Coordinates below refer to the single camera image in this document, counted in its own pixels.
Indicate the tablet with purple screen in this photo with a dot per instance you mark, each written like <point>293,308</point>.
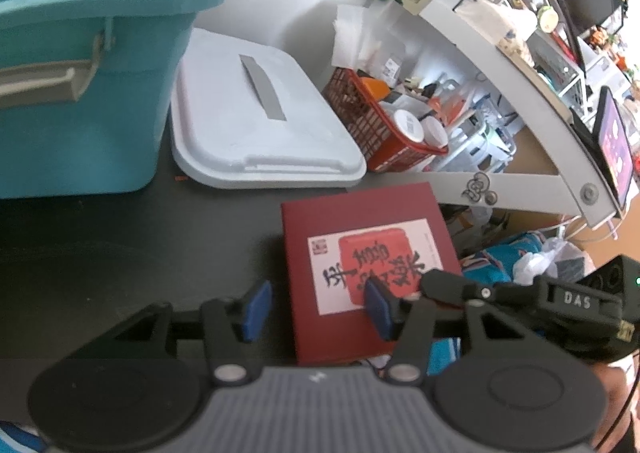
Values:
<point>617,153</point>

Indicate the clear plastic container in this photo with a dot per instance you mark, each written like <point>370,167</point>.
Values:
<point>480,133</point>

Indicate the red book with white label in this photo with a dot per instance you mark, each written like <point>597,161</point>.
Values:
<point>300,283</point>

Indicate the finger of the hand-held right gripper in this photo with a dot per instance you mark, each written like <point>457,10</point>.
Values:
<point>450,283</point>

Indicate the small orange box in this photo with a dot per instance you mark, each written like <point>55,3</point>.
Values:
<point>374,89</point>

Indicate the orange packet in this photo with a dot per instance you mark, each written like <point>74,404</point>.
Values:
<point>450,104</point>

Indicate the round green rimmed toy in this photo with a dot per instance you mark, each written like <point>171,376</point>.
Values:
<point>547,18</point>

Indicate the red plastic basket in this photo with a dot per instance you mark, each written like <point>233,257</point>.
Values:
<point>370,133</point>

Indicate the black desktop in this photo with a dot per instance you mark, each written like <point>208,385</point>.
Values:
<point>150,243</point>

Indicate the cartoon sticker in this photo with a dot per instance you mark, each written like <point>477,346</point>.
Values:
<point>477,188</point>

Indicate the white jar with printed lid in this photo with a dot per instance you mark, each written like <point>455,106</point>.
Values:
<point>407,125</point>

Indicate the teal plastic storage box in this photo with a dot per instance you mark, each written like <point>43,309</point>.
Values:
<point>75,133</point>

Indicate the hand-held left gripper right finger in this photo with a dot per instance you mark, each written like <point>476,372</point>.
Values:
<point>377,305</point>

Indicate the white storage box lid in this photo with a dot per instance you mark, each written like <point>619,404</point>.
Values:
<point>225,118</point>

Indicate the clear plastic bag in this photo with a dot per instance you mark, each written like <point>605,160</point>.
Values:
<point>357,40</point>

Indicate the white plastic bag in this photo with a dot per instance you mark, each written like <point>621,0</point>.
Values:
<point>550,258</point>

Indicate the plain white jar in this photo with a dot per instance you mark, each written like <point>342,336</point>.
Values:
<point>435,133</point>

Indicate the person's right forearm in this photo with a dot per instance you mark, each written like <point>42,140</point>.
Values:
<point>612,383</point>

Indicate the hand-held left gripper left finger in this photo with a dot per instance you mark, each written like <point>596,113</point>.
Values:
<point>255,308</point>

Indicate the white shelf unit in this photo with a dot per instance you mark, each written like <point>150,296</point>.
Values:
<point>525,98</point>

